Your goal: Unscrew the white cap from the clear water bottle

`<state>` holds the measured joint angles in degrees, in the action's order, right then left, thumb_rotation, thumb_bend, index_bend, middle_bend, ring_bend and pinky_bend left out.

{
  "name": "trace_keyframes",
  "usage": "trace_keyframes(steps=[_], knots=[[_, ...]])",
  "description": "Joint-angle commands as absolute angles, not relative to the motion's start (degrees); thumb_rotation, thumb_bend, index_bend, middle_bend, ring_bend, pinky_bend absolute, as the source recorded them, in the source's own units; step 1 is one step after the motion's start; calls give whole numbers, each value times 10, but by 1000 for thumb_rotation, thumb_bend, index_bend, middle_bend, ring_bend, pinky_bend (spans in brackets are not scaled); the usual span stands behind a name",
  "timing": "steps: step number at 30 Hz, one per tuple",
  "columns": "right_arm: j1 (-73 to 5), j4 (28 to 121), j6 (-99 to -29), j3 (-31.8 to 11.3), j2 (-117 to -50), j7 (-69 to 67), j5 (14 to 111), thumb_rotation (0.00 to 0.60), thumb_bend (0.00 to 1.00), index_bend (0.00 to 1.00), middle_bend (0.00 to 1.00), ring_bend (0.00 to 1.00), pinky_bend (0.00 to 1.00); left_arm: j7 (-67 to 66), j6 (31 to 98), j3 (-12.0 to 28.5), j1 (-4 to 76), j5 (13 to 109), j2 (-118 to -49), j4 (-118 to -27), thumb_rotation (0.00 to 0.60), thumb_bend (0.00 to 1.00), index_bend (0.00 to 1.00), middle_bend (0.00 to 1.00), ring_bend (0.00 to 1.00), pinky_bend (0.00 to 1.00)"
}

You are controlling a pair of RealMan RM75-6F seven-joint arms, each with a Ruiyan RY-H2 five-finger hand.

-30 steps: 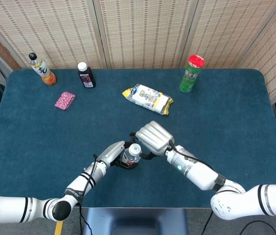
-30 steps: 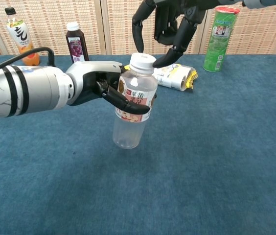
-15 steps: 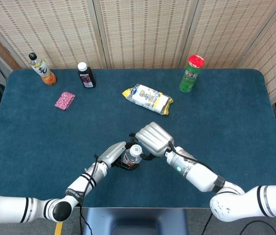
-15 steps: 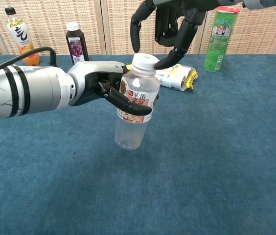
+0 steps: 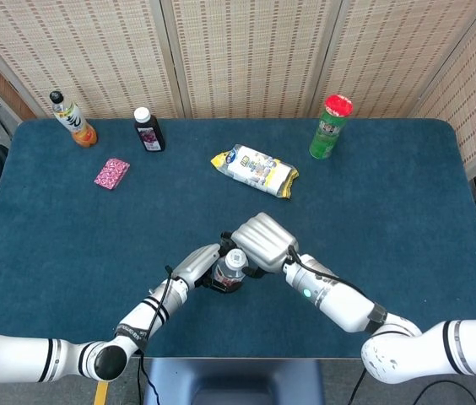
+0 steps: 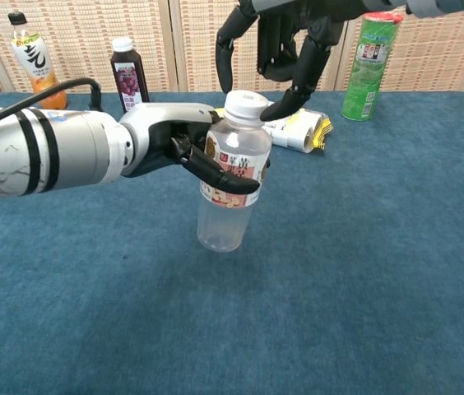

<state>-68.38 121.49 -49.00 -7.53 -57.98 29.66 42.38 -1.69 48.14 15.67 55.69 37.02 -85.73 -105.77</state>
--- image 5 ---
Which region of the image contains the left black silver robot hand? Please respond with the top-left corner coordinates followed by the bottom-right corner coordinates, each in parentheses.
top-left (172, 231), bottom-right (247, 294)

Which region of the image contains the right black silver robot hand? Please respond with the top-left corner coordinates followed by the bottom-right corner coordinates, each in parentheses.
top-left (230, 212), bottom-right (300, 279)

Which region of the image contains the clear plastic water bottle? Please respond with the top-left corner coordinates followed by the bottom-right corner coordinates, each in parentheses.
top-left (213, 248), bottom-right (250, 293)

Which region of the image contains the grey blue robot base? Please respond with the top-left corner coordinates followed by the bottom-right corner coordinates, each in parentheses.
top-left (143, 358), bottom-right (326, 405)

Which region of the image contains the dark grape juice bottle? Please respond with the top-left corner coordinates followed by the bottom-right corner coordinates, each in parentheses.
top-left (133, 106), bottom-right (166, 154)

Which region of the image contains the orange juice bottle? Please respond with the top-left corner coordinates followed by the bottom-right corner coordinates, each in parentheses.
top-left (49, 90), bottom-right (99, 149)

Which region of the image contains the yellow white snack package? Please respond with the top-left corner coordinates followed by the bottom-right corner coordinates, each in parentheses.
top-left (210, 143), bottom-right (300, 200)

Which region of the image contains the pink patterned tissue pack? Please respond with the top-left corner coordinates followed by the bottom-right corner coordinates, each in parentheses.
top-left (93, 157), bottom-right (131, 191)

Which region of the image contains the blue felt table mat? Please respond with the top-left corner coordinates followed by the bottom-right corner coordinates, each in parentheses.
top-left (0, 117), bottom-right (476, 359)

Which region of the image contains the green chip can red lid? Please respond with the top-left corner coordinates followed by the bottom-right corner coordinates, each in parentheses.
top-left (308, 94), bottom-right (354, 160)

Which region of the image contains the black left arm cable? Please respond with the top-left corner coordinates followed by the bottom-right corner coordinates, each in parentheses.
top-left (136, 264), bottom-right (176, 405)

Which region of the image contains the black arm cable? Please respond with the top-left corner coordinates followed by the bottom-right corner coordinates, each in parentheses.
top-left (287, 244), bottom-right (368, 405)
top-left (136, 264), bottom-right (176, 405)

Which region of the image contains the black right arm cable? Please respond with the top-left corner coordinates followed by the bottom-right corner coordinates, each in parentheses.
top-left (287, 244), bottom-right (368, 405)

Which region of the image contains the black floor cable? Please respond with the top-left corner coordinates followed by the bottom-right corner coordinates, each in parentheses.
top-left (413, 378), bottom-right (476, 405)

